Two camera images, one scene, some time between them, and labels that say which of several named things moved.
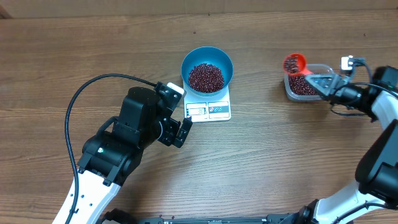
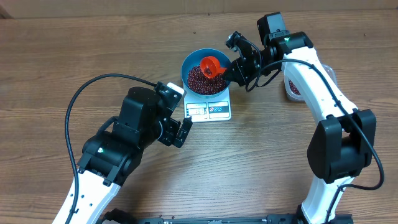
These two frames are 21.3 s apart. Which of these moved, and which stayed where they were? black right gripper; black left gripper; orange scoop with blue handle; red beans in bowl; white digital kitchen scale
Moved: black right gripper; orange scoop with blue handle
Stayed: black left gripper; red beans in bowl; white digital kitchen scale
